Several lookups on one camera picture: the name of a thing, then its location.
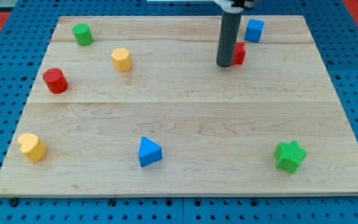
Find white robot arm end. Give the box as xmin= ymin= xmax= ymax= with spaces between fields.
xmin=213 ymin=0 xmax=260 ymax=14

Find green cylinder block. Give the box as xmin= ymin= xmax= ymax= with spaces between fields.
xmin=72 ymin=23 xmax=94 ymax=46

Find blue triangle block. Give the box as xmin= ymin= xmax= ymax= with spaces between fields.
xmin=138 ymin=136 xmax=163 ymax=167

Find blue cube block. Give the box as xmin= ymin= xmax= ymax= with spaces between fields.
xmin=244 ymin=19 xmax=265 ymax=43

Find green star block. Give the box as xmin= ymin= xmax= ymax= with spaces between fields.
xmin=273 ymin=140 xmax=308 ymax=174

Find yellow heart block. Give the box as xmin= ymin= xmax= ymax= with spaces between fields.
xmin=17 ymin=133 xmax=47 ymax=163

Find red star block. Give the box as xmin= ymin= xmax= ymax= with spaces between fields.
xmin=232 ymin=42 xmax=246 ymax=65

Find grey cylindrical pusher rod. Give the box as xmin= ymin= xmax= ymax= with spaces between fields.
xmin=216 ymin=12 xmax=242 ymax=68

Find red cylinder block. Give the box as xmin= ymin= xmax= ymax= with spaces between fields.
xmin=43 ymin=68 xmax=68 ymax=94

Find light wooden board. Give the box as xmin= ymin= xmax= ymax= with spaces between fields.
xmin=0 ymin=16 xmax=358 ymax=198

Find yellow hexagon block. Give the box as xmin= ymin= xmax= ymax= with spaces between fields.
xmin=111 ymin=48 xmax=132 ymax=72

